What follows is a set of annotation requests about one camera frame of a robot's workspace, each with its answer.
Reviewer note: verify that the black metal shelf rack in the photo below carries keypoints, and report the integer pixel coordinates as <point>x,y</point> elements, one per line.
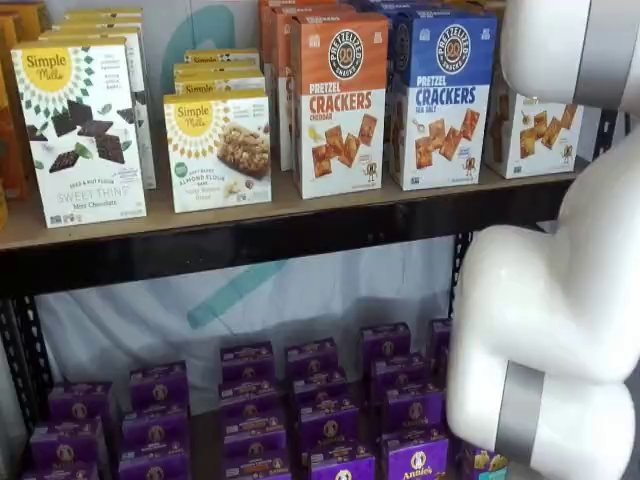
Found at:
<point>250,250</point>

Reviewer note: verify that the white backdrop sheet teal logo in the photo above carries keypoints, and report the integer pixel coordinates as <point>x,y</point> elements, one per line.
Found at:
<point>150,325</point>

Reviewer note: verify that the yellow Pretzelized crackers box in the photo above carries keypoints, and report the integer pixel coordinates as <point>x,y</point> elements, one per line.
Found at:
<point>540,150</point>

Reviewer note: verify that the purple Annie's macaroni box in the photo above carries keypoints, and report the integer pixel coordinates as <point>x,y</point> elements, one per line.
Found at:
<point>256,470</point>
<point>320,394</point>
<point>154,465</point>
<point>445,365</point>
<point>342,467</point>
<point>414,411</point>
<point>255,442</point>
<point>247,362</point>
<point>385,345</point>
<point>155,431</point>
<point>400,375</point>
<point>60,472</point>
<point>250,402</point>
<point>441,335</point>
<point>415,460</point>
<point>159,387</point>
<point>80,402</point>
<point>311,359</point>
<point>329,430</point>
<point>482,465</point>
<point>67,442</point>

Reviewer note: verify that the Simple Mills almond bars box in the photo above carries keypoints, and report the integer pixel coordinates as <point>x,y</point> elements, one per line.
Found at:
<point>220,155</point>
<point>220,71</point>
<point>220,57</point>
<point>200,89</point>

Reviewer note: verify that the Simple Mills Sweet Thins box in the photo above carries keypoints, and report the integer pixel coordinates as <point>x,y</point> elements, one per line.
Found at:
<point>100,11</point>
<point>95,26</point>
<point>90,32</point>
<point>100,19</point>
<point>85,165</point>

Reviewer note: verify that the dark orange snack box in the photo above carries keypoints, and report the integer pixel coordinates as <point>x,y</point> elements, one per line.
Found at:
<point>12,125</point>
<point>27,12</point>

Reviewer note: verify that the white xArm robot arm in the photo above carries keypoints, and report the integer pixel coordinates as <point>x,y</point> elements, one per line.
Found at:
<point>550,300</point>

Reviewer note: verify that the orange Pretzelized cheddar crackers box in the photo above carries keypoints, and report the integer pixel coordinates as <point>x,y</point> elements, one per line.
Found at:
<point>273,50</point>
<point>340,150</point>
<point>263,30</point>
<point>284,125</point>

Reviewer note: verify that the blue Pretzelized crackers box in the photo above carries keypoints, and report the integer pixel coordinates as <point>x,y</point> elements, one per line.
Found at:
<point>445,150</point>
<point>400,6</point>

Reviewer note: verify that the wooden shelf board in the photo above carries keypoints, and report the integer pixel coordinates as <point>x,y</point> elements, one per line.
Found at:
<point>225,220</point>

